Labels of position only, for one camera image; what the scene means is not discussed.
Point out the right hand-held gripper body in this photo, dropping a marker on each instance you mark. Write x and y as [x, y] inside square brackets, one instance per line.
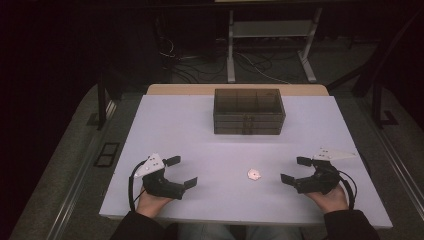
[316, 180]

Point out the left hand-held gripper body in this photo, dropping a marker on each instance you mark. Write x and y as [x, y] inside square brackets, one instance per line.
[159, 186]

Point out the small pink brooch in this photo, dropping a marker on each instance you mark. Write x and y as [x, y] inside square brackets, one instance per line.
[254, 174]

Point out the clear bottom drawer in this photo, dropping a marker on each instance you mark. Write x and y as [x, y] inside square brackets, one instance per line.
[233, 131]

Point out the smoky clear drawer box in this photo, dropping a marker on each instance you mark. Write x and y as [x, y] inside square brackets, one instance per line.
[248, 111]

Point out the person's left hand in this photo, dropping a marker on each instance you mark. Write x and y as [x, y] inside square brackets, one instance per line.
[150, 205]

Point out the person's right hand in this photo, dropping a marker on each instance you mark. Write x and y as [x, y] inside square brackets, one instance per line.
[330, 201]

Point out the white board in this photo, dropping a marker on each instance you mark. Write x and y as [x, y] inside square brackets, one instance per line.
[186, 133]

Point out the person's left leg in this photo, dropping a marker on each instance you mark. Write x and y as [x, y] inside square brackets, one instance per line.
[203, 232]

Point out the black floor socket cover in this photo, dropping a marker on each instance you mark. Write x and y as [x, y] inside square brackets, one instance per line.
[106, 154]

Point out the black metal stand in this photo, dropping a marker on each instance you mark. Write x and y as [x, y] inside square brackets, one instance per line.
[103, 100]
[378, 83]

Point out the grey metal stand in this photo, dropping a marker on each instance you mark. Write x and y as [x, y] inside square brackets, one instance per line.
[271, 29]

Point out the metal floor rail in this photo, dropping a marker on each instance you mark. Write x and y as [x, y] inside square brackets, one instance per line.
[76, 186]
[400, 163]

